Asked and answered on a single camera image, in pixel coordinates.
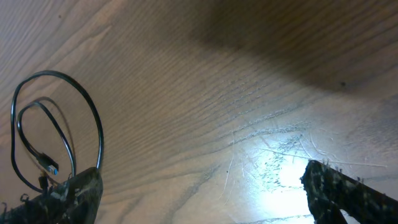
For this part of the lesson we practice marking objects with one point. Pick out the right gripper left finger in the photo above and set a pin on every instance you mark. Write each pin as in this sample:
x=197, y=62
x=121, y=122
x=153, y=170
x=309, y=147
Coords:
x=76, y=200

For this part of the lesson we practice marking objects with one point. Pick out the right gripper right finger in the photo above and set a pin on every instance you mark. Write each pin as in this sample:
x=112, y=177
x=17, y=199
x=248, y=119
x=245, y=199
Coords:
x=329, y=192

